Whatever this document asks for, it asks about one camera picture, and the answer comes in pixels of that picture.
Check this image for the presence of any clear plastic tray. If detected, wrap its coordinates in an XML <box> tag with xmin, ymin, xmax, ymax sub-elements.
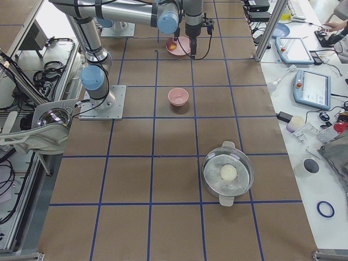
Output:
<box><xmin>292</xmin><ymin>123</ymin><xmax>319</xmax><ymax>144</ymax></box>

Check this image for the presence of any red small object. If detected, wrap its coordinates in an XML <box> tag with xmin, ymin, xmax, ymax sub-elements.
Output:
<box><xmin>333</xmin><ymin>122</ymin><xmax>348</xmax><ymax>134</ymax></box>

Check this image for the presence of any pink bowl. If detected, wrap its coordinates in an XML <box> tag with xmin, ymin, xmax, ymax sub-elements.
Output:
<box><xmin>167</xmin><ymin>88</ymin><xmax>189</xmax><ymax>107</ymax></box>

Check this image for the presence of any clear plastic bulb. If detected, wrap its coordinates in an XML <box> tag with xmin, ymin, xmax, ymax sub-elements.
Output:
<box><xmin>267</xmin><ymin>65</ymin><xmax>297</xmax><ymax>94</ymax></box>

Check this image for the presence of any white cup dark inside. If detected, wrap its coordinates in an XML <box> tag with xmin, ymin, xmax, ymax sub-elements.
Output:
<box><xmin>294</xmin><ymin>158</ymin><xmax>320</xmax><ymax>177</ymax></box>

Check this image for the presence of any white purple jar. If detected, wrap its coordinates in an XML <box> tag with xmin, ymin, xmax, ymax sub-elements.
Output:
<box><xmin>286</xmin><ymin>116</ymin><xmax>305</xmax><ymax>133</ymax></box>

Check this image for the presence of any blue plate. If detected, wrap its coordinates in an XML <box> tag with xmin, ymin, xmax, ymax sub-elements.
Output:
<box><xmin>272</xmin><ymin>23</ymin><xmax>290</xmax><ymax>39</ymax></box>

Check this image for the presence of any steel mixing bowl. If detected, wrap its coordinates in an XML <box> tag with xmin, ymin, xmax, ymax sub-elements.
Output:
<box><xmin>37</xmin><ymin>108</ymin><xmax>70</xmax><ymax>127</ymax></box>

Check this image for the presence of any steel steamer pot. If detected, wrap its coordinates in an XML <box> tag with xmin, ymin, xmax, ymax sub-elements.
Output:
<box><xmin>201</xmin><ymin>141</ymin><xmax>255</xmax><ymax>207</ymax></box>

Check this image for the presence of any grey folded cloth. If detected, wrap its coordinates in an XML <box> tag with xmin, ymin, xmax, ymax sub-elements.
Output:
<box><xmin>318</xmin><ymin>134</ymin><xmax>348</xmax><ymax>196</ymax></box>

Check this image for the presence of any pink plate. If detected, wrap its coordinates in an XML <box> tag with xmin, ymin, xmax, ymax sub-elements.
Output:
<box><xmin>166</xmin><ymin>36</ymin><xmax>190</xmax><ymax>56</ymax></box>

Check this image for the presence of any black cable coil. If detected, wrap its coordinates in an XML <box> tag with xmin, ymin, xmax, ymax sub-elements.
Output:
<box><xmin>33</xmin><ymin>60</ymin><xmax>67</xmax><ymax>85</ymax></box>

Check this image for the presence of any teach pendant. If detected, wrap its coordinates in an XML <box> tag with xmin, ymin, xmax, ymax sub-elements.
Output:
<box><xmin>275</xmin><ymin>37</ymin><xmax>314</xmax><ymax>65</ymax></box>
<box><xmin>293</xmin><ymin>70</ymin><xmax>331</xmax><ymax>110</ymax></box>

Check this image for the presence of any yellow container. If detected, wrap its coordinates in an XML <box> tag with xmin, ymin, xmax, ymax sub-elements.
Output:
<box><xmin>279</xmin><ymin>5</ymin><xmax>291</xmax><ymax>21</ymax></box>

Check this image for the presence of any white keyboard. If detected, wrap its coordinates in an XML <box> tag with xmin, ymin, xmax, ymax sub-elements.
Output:
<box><xmin>288</xmin><ymin>0</ymin><xmax>307</xmax><ymax>22</ymax></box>

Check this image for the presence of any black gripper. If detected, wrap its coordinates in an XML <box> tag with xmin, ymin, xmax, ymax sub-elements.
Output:
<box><xmin>189</xmin><ymin>36</ymin><xmax>197</xmax><ymax>56</ymax></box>

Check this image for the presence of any near teach pendant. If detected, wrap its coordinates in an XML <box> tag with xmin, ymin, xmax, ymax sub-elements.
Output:
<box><xmin>293</xmin><ymin>70</ymin><xmax>331</xmax><ymax>110</ymax></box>

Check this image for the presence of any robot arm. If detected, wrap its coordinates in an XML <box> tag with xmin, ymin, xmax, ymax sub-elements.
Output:
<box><xmin>96</xmin><ymin>18</ymin><xmax>128</xmax><ymax>32</ymax></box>
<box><xmin>52</xmin><ymin>1</ymin><xmax>203</xmax><ymax>109</ymax></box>

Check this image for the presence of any person hand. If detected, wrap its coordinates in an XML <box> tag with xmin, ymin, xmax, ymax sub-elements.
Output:
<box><xmin>322</xmin><ymin>22</ymin><xmax>345</xmax><ymax>32</ymax></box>

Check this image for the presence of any aluminium frame post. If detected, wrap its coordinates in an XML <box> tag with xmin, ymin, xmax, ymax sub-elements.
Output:
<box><xmin>254</xmin><ymin>0</ymin><xmax>288</xmax><ymax>62</ymax></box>

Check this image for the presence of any far teach pendant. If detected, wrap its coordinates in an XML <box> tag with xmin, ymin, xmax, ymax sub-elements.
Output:
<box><xmin>275</xmin><ymin>37</ymin><xmax>314</xmax><ymax>65</ymax></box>

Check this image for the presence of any white steamed bun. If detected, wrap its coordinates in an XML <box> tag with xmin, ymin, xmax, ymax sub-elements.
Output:
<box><xmin>220</xmin><ymin>164</ymin><xmax>237</xmax><ymax>181</ymax></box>

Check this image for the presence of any black power adapter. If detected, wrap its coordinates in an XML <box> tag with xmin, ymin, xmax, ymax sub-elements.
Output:
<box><xmin>276</xmin><ymin>111</ymin><xmax>293</xmax><ymax>123</ymax></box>

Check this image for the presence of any grey metal box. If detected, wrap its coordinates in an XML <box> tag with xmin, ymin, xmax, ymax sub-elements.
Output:
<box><xmin>18</xmin><ymin>20</ymin><xmax>48</xmax><ymax>58</ymax></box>

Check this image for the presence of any blue rubber ring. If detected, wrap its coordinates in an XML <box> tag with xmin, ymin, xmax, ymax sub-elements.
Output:
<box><xmin>316</xmin><ymin>201</ymin><xmax>335</xmax><ymax>218</ymax></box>

